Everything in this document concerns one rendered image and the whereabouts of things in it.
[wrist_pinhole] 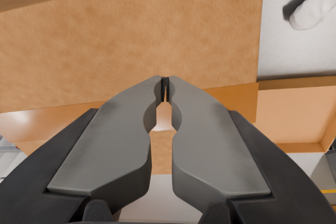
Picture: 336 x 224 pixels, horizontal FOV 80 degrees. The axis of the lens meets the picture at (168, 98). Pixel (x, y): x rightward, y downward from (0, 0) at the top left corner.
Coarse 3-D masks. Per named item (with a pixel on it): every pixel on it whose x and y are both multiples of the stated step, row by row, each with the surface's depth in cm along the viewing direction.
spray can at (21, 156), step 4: (20, 152) 58; (16, 156) 57; (20, 156) 57; (24, 156) 57; (16, 160) 56; (20, 160) 56; (12, 164) 55; (16, 164) 55; (8, 168) 54; (12, 168) 54; (4, 172) 54; (8, 172) 53; (4, 176) 52; (0, 180) 52
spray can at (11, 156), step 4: (12, 144) 61; (4, 152) 60; (8, 152) 59; (12, 152) 59; (16, 152) 60; (4, 156) 58; (8, 156) 58; (12, 156) 59; (0, 160) 57; (4, 160) 57; (8, 160) 58; (12, 160) 58; (0, 164) 56; (4, 164) 57; (8, 164) 57; (0, 168) 55; (4, 168) 56; (0, 172) 55; (0, 176) 55
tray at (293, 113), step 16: (272, 80) 50; (288, 80) 49; (304, 80) 48; (320, 80) 48; (272, 96) 53; (288, 96) 53; (304, 96) 53; (320, 96) 52; (256, 112) 58; (272, 112) 57; (288, 112) 57; (304, 112) 56; (320, 112) 56; (272, 128) 61; (288, 128) 61; (304, 128) 60; (320, 128) 60; (288, 144) 65; (304, 144) 64; (320, 144) 63
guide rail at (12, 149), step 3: (0, 147) 59; (3, 147) 59; (6, 147) 58; (9, 147) 58; (12, 147) 58; (15, 147) 58; (0, 150) 58; (3, 150) 58; (6, 150) 58; (9, 150) 58; (12, 150) 58; (15, 150) 58; (18, 150) 57
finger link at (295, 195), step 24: (240, 120) 8; (264, 144) 7; (264, 168) 6; (288, 168) 6; (288, 192) 6; (312, 192) 6; (240, 216) 5; (264, 216) 5; (288, 216) 5; (312, 216) 5
